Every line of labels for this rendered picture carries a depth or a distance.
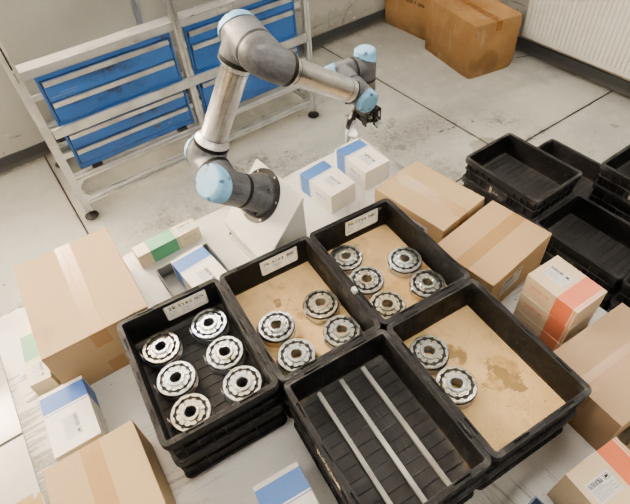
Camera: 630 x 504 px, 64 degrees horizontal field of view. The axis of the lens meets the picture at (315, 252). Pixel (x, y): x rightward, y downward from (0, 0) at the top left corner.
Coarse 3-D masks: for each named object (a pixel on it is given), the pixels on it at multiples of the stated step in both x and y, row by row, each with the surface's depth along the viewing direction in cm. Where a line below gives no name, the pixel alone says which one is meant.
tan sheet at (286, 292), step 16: (288, 272) 156; (304, 272) 156; (256, 288) 153; (272, 288) 152; (288, 288) 152; (304, 288) 152; (320, 288) 151; (240, 304) 149; (256, 304) 149; (272, 304) 148; (288, 304) 148; (256, 320) 145; (304, 320) 144; (304, 336) 140; (320, 336) 140; (272, 352) 137; (320, 352) 136
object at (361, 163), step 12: (348, 144) 205; (360, 144) 205; (336, 156) 206; (348, 156) 200; (360, 156) 200; (372, 156) 199; (348, 168) 202; (360, 168) 194; (372, 168) 194; (384, 168) 198; (360, 180) 198; (372, 180) 198
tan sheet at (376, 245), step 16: (384, 224) 168; (352, 240) 164; (368, 240) 163; (384, 240) 163; (400, 240) 162; (368, 256) 158; (384, 256) 158; (384, 272) 154; (384, 288) 150; (400, 288) 149
